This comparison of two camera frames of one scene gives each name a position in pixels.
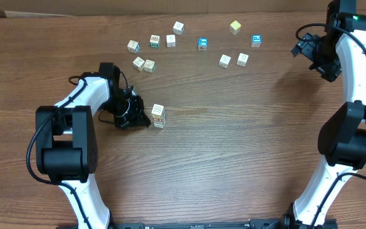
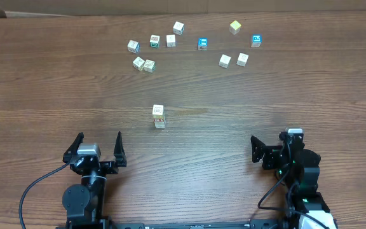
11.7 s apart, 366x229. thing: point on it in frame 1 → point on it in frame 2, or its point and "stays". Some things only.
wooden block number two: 159,126 stays
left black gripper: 135,114 → 103,163
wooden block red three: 159,123 stays
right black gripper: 307,46 → 271,152
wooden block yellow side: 224,61 stays
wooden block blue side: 133,46 stays
